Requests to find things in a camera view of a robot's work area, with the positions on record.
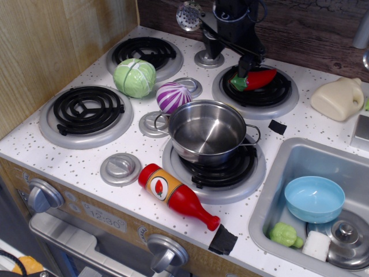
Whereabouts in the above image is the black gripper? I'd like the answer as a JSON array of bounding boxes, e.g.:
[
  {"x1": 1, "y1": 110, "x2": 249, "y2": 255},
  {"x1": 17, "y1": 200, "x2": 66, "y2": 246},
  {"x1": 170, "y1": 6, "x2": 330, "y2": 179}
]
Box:
[{"x1": 199, "y1": 11, "x2": 265, "y2": 78}]

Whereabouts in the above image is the red toy chili pepper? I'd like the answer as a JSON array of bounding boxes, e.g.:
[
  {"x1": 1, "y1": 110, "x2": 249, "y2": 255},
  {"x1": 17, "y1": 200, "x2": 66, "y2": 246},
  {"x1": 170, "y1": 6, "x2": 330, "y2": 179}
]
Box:
[{"x1": 228, "y1": 69, "x2": 277, "y2": 91}]

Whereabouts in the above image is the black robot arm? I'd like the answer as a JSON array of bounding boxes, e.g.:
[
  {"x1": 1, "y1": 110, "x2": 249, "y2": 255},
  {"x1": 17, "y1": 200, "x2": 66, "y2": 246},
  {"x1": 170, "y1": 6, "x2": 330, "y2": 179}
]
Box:
[{"x1": 199, "y1": 1, "x2": 267, "y2": 77}]

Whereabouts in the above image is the back grey stove knob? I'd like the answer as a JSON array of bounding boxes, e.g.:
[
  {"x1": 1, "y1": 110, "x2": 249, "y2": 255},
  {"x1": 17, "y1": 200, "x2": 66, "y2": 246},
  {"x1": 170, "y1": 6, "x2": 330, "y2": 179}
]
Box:
[{"x1": 194, "y1": 50, "x2": 224, "y2": 69}]

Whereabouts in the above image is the grey stove knob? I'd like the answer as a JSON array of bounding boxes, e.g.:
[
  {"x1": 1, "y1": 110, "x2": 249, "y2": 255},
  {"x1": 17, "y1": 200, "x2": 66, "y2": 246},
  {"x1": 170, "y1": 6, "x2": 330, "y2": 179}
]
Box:
[
  {"x1": 174, "y1": 77, "x2": 203, "y2": 99},
  {"x1": 194, "y1": 50, "x2": 224, "y2": 69},
  {"x1": 139, "y1": 111, "x2": 169, "y2": 139},
  {"x1": 100, "y1": 153, "x2": 142, "y2": 186}
]

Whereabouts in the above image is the middle grey stove knob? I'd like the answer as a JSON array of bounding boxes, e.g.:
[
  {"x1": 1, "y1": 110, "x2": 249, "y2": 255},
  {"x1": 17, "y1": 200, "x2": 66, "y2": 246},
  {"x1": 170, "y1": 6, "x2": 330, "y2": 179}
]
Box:
[{"x1": 174, "y1": 77, "x2": 203, "y2": 99}]

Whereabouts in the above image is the hanging metal strainer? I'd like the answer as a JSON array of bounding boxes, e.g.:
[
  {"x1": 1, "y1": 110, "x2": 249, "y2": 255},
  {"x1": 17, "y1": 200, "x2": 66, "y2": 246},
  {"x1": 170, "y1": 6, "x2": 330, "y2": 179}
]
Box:
[{"x1": 176, "y1": 1, "x2": 202, "y2": 32}]

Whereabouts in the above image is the back right black burner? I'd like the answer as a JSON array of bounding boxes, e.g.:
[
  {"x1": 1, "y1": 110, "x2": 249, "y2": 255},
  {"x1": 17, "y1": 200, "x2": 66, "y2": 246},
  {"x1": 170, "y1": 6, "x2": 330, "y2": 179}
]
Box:
[{"x1": 212, "y1": 66, "x2": 299, "y2": 120}]

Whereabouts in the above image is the black burner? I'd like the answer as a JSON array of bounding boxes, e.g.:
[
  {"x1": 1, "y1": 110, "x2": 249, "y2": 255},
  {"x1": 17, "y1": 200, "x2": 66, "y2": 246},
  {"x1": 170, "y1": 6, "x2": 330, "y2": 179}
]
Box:
[
  {"x1": 162, "y1": 141, "x2": 266, "y2": 205},
  {"x1": 106, "y1": 37, "x2": 183, "y2": 82},
  {"x1": 212, "y1": 66, "x2": 299, "y2": 120},
  {"x1": 39, "y1": 85, "x2": 134, "y2": 150}
]

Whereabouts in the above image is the back left black burner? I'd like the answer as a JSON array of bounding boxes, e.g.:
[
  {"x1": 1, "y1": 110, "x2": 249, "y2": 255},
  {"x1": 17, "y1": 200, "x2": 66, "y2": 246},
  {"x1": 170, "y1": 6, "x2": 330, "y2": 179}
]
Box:
[{"x1": 106, "y1": 37, "x2": 183, "y2": 82}]

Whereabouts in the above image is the purple striped toy onion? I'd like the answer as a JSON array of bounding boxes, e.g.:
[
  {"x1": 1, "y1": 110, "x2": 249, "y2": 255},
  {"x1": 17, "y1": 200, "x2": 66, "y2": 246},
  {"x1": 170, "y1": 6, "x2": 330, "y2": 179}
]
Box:
[{"x1": 156, "y1": 82, "x2": 192, "y2": 114}]

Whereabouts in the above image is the stainless steel pot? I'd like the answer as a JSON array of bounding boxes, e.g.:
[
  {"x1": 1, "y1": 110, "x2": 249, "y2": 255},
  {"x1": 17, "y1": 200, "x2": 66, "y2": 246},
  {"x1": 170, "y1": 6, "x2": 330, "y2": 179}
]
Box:
[{"x1": 154, "y1": 100, "x2": 261, "y2": 166}]

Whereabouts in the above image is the small black tape square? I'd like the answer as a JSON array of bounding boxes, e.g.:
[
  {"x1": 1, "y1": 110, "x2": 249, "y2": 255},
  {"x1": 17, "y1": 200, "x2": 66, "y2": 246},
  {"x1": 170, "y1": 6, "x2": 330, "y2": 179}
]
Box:
[{"x1": 268, "y1": 119, "x2": 287, "y2": 135}]

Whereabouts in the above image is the green toy cabbage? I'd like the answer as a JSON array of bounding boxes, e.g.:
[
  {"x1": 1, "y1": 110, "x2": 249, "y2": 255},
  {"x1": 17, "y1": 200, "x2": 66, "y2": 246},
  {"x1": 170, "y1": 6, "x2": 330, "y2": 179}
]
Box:
[{"x1": 113, "y1": 58, "x2": 156, "y2": 98}]

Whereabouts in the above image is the centre grey stove knob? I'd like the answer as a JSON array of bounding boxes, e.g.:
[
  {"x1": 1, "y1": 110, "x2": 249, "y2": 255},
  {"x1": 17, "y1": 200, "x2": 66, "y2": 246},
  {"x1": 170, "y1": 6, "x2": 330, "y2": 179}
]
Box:
[{"x1": 139, "y1": 111, "x2": 169, "y2": 139}]

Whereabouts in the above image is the cream toy jug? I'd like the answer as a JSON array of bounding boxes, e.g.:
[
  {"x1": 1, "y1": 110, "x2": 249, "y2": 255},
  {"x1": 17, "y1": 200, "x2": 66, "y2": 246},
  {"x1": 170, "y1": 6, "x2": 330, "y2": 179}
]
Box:
[{"x1": 310, "y1": 77, "x2": 364, "y2": 121}]

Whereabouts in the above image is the grey sink basin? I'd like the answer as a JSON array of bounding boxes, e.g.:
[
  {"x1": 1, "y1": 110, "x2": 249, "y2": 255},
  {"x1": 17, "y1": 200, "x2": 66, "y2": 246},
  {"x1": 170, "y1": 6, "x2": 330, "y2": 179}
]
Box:
[{"x1": 249, "y1": 138, "x2": 368, "y2": 276}]

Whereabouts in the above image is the front right black burner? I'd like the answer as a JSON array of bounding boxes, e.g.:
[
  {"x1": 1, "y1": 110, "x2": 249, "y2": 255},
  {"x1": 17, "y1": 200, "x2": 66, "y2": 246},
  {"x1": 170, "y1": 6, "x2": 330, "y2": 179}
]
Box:
[{"x1": 162, "y1": 141, "x2": 266, "y2": 205}]

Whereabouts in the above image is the silver faucet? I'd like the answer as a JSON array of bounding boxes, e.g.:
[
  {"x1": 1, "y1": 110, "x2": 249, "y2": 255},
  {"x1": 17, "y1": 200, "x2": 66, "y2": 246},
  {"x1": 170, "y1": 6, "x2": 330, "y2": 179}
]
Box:
[{"x1": 352, "y1": 10, "x2": 369, "y2": 70}]

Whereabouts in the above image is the red toy ketchup bottle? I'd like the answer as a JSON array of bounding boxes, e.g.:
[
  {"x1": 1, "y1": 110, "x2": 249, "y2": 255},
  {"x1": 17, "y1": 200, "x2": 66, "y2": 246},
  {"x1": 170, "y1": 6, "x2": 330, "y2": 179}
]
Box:
[{"x1": 138, "y1": 163, "x2": 221, "y2": 231}]

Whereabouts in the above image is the front left black burner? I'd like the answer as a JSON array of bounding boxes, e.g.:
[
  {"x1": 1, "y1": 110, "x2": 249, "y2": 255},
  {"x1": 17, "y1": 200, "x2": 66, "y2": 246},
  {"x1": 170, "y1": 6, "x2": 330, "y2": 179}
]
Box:
[{"x1": 39, "y1": 85, "x2": 134, "y2": 150}]

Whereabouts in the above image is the silver faucet base block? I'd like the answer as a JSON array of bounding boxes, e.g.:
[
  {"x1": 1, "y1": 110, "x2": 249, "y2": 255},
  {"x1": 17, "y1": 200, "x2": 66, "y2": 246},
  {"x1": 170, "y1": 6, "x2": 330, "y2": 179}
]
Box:
[{"x1": 350, "y1": 115, "x2": 369, "y2": 151}]

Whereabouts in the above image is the front grey stove knob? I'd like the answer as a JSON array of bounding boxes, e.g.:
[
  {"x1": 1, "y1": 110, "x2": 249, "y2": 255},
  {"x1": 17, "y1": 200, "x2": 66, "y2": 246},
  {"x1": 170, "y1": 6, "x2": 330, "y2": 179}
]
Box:
[{"x1": 100, "y1": 153, "x2": 142, "y2": 186}]

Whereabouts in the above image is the light blue bowl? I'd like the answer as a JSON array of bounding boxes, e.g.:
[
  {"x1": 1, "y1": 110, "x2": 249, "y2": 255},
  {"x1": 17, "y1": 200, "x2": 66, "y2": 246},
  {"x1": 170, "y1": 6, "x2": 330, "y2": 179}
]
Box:
[{"x1": 284, "y1": 176, "x2": 345, "y2": 224}]

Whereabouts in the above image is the green toy vegetable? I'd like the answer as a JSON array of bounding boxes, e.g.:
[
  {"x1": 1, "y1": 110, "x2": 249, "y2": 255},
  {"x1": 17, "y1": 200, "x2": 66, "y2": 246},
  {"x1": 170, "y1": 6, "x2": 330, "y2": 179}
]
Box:
[{"x1": 269, "y1": 222, "x2": 304, "y2": 248}]

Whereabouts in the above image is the oven clock display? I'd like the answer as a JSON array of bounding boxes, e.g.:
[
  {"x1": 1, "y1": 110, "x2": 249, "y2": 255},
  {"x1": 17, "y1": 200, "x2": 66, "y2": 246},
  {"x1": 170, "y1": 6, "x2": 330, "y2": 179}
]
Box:
[{"x1": 82, "y1": 202, "x2": 127, "y2": 233}]

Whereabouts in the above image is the white cylinder toy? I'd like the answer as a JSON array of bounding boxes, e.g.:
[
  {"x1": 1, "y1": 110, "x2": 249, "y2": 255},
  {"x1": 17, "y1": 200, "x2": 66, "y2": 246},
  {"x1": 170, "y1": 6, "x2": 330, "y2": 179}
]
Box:
[{"x1": 302, "y1": 231, "x2": 331, "y2": 262}]

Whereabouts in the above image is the right oven knob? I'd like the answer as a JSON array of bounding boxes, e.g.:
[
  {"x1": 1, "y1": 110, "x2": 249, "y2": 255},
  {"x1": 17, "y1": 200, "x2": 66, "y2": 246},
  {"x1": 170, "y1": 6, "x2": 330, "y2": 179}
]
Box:
[{"x1": 147, "y1": 234, "x2": 189, "y2": 273}]

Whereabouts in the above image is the oven knob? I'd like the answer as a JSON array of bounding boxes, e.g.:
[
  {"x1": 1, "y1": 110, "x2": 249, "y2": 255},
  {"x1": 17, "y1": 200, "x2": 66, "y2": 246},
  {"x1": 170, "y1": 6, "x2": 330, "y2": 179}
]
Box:
[
  {"x1": 28, "y1": 178, "x2": 65, "y2": 213},
  {"x1": 147, "y1": 234, "x2": 189, "y2": 273}
]

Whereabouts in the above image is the steel pot lid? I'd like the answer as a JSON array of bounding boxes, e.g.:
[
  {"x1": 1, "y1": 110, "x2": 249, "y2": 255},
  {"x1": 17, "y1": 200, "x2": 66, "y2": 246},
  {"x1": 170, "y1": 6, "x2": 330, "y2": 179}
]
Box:
[{"x1": 306, "y1": 209, "x2": 368, "y2": 271}]

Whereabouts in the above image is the left oven knob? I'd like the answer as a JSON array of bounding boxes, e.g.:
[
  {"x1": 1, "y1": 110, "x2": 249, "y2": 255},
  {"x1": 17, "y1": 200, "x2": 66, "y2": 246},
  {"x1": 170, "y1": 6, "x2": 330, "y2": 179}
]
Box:
[{"x1": 28, "y1": 178, "x2": 65, "y2": 213}]

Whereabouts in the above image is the orange object bottom left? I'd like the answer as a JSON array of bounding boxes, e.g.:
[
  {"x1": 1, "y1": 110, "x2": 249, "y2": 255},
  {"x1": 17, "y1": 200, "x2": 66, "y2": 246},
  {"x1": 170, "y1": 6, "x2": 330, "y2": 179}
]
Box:
[{"x1": 18, "y1": 256, "x2": 44, "y2": 274}]

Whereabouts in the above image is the grey oven door handle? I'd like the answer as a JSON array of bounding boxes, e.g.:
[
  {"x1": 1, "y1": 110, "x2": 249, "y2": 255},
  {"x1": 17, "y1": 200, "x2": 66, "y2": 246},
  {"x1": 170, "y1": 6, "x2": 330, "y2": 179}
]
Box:
[{"x1": 29, "y1": 213, "x2": 159, "y2": 276}]

